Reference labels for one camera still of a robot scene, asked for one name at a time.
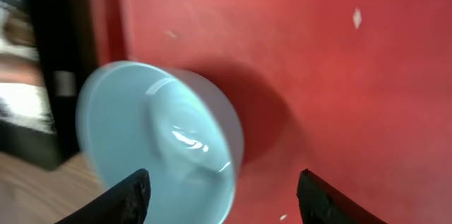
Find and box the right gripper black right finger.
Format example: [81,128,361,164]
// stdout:
[297,169,386,224]

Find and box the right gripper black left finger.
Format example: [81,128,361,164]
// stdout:
[56,169,151,224]

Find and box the small light blue bowl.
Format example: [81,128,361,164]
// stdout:
[76,61,244,224]

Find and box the red serving tray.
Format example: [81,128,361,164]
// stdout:
[91,0,451,223]

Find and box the black tray bin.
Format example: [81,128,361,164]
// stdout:
[1,0,97,170]

